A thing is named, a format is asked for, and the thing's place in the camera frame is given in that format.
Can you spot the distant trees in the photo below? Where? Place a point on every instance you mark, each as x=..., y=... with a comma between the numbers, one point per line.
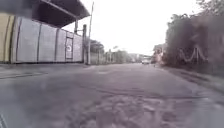
x=100, y=51

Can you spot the grey asphalt road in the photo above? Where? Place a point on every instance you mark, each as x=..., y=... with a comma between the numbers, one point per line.
x=110, y=96

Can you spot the white vehicle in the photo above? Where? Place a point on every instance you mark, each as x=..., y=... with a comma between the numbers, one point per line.
x=145, y=61

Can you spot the thin leaning pole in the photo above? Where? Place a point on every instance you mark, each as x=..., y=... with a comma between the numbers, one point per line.
x=89, y=36

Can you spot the yellow building with dark canopy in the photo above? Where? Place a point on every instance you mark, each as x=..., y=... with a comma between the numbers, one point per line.
x=56, y=10

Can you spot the row of trees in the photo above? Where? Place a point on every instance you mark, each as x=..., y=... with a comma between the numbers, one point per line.
x=196, y=40

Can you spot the grass verge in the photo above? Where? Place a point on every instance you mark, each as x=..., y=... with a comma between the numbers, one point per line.
x=200, y=78

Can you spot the grey post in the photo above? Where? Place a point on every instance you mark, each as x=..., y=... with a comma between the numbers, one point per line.
x=84, y=43

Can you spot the grey panelled wall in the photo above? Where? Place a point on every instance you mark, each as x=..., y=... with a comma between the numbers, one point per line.
x=43, y=43

